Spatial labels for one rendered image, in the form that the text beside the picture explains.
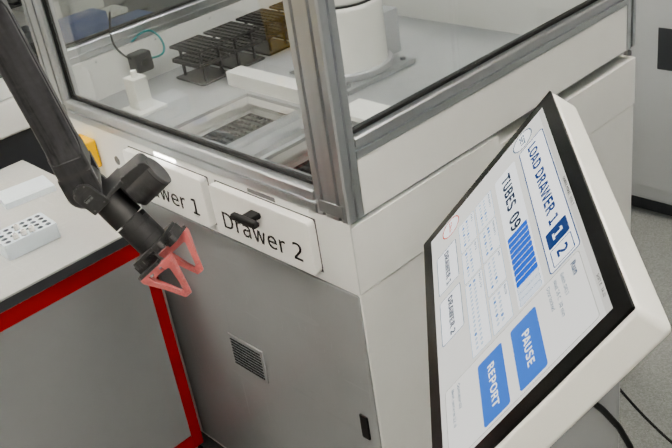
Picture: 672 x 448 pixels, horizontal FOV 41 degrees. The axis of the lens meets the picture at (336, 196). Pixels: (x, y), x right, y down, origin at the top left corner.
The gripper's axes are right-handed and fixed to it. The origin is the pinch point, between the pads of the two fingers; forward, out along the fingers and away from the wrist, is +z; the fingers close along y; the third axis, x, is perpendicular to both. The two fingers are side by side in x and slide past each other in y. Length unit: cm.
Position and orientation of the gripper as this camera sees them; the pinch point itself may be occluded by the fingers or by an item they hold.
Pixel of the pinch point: (191, 279)
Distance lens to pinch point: 155.3
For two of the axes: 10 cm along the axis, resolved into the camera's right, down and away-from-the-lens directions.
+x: -7.3, 6.4, 2.6
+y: 0.6, -3.1, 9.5
